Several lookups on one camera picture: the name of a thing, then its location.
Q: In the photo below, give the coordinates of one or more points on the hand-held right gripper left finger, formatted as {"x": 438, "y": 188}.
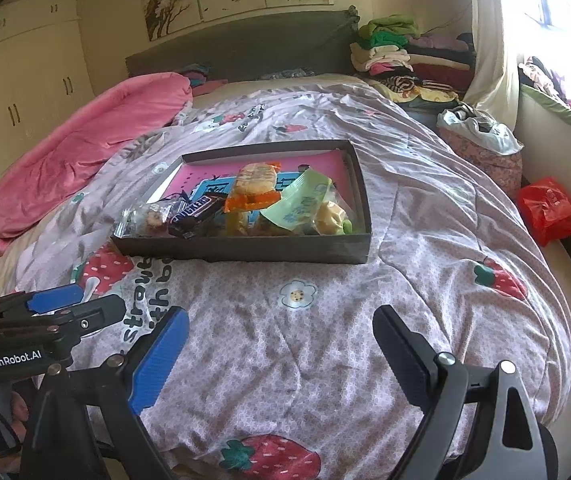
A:
{"x": 160, "y": 360}

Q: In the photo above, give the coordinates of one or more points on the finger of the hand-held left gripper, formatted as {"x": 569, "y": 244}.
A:
{"x": 55, "y": 298}

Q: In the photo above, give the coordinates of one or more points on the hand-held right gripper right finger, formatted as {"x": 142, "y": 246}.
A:
{"x": 405, "y": 355}

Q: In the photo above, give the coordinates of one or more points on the clear red white snack packet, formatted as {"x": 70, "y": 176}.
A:
{"x": 140, "y": 220}

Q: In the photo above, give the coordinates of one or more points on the dark chocolate bar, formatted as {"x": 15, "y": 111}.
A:
{"x": 195, "y": 212}

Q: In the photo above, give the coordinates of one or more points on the dark cardboard box tray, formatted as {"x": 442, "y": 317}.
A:
{"x": 265, "y": 250}

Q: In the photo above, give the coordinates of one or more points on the gold yellow snack packet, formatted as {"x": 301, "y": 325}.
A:
{"x": 235, "y": 222}

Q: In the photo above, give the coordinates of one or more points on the green clear bread bag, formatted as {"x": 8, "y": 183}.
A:
{"x": 305, "y": 200}

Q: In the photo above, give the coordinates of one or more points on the orange cracker packet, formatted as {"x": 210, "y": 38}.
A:
{"x": 253, "y": 185}

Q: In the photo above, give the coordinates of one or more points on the pink duvet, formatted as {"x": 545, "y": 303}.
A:
{"x": 80, "y": 145}

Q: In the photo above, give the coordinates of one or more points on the floral fabric bag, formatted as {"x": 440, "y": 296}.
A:
{"x": 485, "y": 170}

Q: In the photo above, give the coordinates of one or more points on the red plastic bag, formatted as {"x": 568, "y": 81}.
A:
{"x": 548, "y": 210}

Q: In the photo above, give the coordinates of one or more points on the pink and blue book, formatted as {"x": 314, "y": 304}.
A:
{"x": 310, "y": 162}

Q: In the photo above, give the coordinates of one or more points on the cream wardrobe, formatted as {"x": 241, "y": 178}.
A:
{"x": 25, "y": 75}

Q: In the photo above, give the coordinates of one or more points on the white plastic bag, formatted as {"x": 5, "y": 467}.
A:
{"x": 495, "y": 135}

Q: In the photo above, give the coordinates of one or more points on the purple teal folded clothes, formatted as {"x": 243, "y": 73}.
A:
{"x": 203, "y": 76}

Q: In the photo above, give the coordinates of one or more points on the green window ledge mat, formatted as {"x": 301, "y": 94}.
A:
{"x": 565, "y": 112}

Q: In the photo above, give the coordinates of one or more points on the pile of folded clothes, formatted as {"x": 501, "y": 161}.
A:
{"x": 405, "y": 60}

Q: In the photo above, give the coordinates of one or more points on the clothes heap on windowsill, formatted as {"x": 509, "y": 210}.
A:
{"x": 550, "y": 85}

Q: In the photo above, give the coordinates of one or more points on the cream curtain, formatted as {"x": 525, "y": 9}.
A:
{"x": 490, "y": 50}

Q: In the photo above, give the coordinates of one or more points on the grey headboard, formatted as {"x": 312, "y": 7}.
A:
{"x": 245, "y": 45}

